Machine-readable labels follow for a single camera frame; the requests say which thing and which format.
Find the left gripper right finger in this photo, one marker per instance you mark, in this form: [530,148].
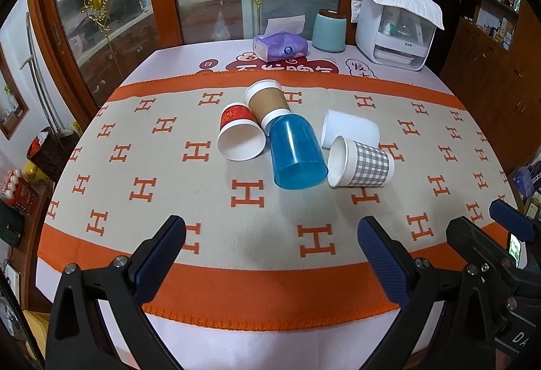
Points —
[415,285]

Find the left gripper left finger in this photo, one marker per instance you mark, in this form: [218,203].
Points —
[78,337]

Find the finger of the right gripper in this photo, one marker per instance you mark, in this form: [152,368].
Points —
[513,221]
[476,247]

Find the blue plastic cup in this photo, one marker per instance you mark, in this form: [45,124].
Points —
[297,158]

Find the grey plaid paper cup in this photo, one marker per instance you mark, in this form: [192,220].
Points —
[352,164]

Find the white plastic cup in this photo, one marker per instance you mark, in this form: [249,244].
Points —
[353,127]

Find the red paper cup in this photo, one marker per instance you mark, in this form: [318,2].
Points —
[240,136]

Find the brown sleeved paper cup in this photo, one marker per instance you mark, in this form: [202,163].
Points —
[266,100]

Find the white printed table cover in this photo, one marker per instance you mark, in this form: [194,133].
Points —
[198,347]

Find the dark wooden shelf cabinet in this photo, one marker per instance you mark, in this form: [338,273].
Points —
[493,67]

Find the orange beige H-pattern cloth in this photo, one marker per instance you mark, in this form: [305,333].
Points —
[258,257]

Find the dark round bin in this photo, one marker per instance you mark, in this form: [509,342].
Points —
[50,151]

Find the white appliance with cloth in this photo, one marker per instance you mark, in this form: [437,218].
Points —
[396,33]

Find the light blue canister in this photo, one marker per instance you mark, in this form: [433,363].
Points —
[329,31]

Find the purple tissue pack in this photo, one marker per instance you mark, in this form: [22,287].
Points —
[282,40]

